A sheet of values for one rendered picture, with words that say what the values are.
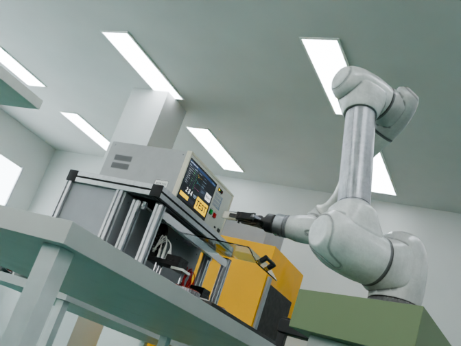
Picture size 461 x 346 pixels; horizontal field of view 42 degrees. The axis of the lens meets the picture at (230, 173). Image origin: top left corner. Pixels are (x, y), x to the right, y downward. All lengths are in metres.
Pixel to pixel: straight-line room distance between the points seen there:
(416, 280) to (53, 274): 1.03
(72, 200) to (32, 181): 8.15
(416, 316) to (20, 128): 9.02
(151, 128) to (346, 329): 5.19
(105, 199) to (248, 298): 3.82
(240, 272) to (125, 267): 4.66
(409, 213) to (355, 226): 6.14
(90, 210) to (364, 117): 1.04
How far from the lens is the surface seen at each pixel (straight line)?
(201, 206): 2.47
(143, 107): 6.86
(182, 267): 2.27
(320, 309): 1.72
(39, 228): 1.33
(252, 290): 5.98
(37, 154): 10.52
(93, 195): 2.33
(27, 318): 1.32
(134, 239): 2.34
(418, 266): 1.86
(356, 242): 1.71
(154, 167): 2.40
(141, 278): 1.52
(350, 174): 1.88
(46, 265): 1.33
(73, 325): 6.24
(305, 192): 8.26
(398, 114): 2.18
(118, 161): 2.51
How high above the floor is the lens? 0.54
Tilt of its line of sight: 19 degrees up
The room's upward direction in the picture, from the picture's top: 19 degrees clockwise
